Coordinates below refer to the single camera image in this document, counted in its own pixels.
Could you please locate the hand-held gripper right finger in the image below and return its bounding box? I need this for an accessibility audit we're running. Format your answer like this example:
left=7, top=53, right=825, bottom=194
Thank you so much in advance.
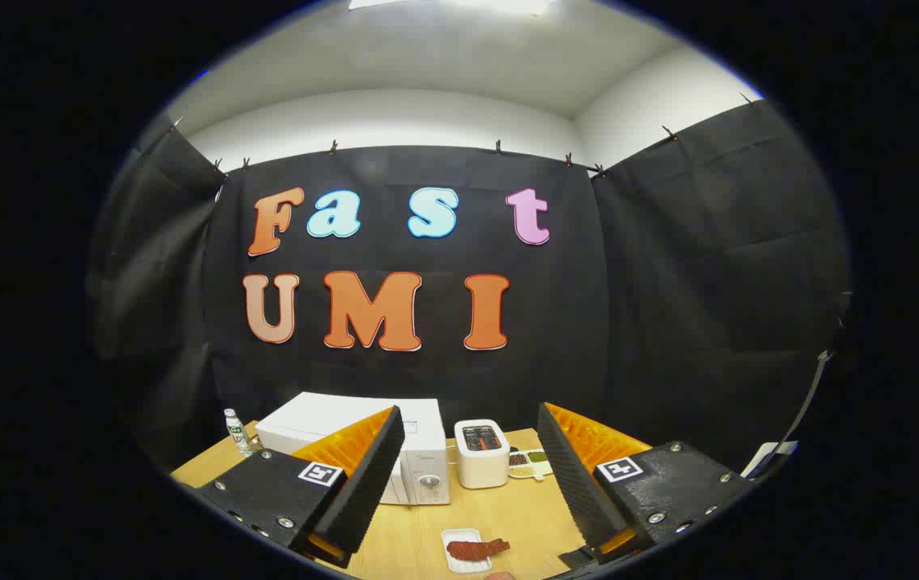
left=537, top=402, right=754, bottom=569

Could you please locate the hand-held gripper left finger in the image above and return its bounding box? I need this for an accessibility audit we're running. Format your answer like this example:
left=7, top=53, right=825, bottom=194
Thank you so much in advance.
left=196, top=405, right=406, bottom=569

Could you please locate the white microwave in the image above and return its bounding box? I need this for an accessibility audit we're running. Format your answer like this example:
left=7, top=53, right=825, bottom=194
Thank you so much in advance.
left=255, top=392, right=452, bottom=506

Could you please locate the red meat slice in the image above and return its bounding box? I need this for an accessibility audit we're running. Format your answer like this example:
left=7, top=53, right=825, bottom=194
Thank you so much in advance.
left=446, top=538, right=511, bottom=561

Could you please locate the white divided dish with beans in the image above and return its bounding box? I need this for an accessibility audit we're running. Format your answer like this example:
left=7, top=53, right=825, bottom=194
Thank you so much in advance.
left=507, top=449, right=554, bottom=482

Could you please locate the white toaster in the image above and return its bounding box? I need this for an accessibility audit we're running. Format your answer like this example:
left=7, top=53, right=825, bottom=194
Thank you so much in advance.
left=454, top=419, right=511, bottom=490

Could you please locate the white rectangular plate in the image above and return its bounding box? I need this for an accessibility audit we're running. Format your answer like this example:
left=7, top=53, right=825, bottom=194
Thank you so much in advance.
left=441, top=528, right=494, bottom=574

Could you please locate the white drink bottle green label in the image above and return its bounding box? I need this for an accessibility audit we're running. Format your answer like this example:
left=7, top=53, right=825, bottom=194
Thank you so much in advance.
left=224, top=408, right=255, bottom=458

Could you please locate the black backdrop cloth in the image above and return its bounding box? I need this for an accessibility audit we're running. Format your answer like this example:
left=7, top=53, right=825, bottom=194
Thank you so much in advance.
left=87, top=101, right=855, bottom=476

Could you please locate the ceiling light panel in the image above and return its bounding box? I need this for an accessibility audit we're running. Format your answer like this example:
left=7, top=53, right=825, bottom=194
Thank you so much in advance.
left=349, top=0, right=553, bottom=15

